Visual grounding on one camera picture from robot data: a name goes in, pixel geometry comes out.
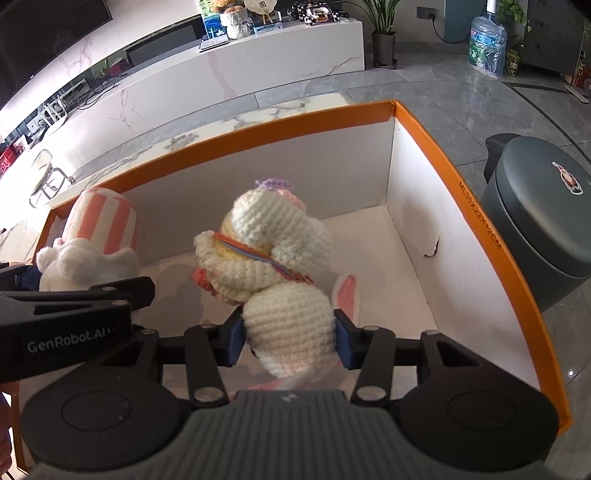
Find round paper fan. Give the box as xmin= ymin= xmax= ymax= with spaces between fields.
xmin=242 ymin=0 xmax=282 ymax=24

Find dark grey drawer cabinet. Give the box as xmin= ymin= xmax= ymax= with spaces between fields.
xmin=522 ymin=0 xmax=587 ymax=75

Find white crocheted doll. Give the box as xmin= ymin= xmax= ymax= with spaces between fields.
xmin=191 ymin=178 xmax=352 ymax=384

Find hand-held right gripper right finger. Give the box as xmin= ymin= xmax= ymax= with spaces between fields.
xmin=333 ymin=308 xmax=490 ymax=409

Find black television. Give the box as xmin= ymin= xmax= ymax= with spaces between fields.
xmin=0 ymin=0 xmax=114 ymax=112

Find blue water bottle with pump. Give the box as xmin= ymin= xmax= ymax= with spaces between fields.
xmin=467 ymin=0 xmax=508 ymax=77

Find black and white toy cars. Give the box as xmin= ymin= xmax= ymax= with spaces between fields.
xmin=287 ymin=2 xmax=352 ymax=24

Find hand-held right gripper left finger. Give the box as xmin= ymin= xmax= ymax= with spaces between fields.
xmin=104 ymin=307 xmax=247 ymax=409

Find small landscape painting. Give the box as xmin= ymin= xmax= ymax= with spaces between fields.
xmin=198 ymin=0 xmax=229 ymax=40

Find pink striped plush toy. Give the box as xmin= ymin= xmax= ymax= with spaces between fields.
xmin=36 ymin=187 xmax=141 ymax=292

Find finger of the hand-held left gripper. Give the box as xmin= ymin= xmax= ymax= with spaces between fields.
xmin=0 ymin=262 xmax=42 ymax=294

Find teddy bear in white pot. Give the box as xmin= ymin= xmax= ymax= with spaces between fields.
xmin=217 ymin=2 xmax=252 ymax=40

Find potted long-leaf plant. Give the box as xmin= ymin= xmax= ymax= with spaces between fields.
xmin=358 ymin=0 xmax=402 ymax=70

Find red box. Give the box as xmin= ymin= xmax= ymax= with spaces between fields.
xmin=0 ymin=136 xmax=28 ymax=174

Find dark grey trash can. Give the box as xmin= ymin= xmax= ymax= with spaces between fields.
xmin=479 ymin=133 xmax=591 ymax=313

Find white marble TV cabinet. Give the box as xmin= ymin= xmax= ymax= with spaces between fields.
xmin=0 ymin=16 xmax=365 ymax=185

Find orange cardboard box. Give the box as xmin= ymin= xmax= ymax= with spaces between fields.
xmin=11 ymin=99 xmax=573 ymax=474

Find clear small chair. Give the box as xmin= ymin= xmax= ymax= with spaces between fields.
xmin=28 ymin=148 xmax=75 ymax=208

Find trailing pothos plant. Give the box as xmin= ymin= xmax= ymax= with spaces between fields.
xmin=496 ymin=0 xmax=532 ymax=47

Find white router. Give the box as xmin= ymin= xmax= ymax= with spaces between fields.
xmin=44 ymin=92 xmax=70 ymax=123

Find black cables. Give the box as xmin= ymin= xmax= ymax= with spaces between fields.
xmin=74 ymin=74 xmax=123 ymax=107

